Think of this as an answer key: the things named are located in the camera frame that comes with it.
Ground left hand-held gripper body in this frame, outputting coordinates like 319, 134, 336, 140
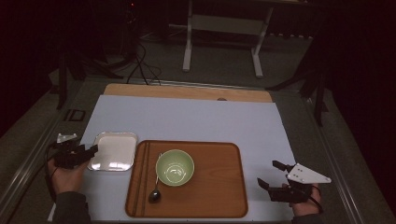
46, 133, 84, 171

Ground white metal stand frame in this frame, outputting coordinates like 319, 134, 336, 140
181, 0, 275, 78

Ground black floor socket frame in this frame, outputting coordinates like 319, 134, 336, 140
64, 108, 87, 123

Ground brown wooden serving tray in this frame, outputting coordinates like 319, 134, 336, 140
124, 139, 249, 219

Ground black tripod stand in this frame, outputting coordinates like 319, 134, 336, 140
55, 46, 125, 110
265, 31, 331, 127

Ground metal spoon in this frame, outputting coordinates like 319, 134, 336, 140
148, 152, 163, 204

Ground person's right hand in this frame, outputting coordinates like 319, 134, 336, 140
281, 183, 322, 217

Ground white square plate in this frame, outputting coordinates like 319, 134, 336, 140
87, 131, 138, 173

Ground white table cover sheet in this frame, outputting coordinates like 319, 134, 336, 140
48, 94, 297, 222

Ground green ceramic bowl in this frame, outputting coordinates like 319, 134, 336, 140
155, 148, 196, 188

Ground person's left hand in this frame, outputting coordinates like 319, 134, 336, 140
48, 160, 90, 195

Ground black floor cables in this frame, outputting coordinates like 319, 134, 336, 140
125, 43, 163, 87

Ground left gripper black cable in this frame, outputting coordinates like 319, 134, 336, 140
44, 146, 59, 203

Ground aluminium floor rail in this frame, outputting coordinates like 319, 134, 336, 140
306, 99, 365, 224
0, 115, 64, 218

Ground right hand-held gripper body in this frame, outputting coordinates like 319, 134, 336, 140
267, 162, 332, 205

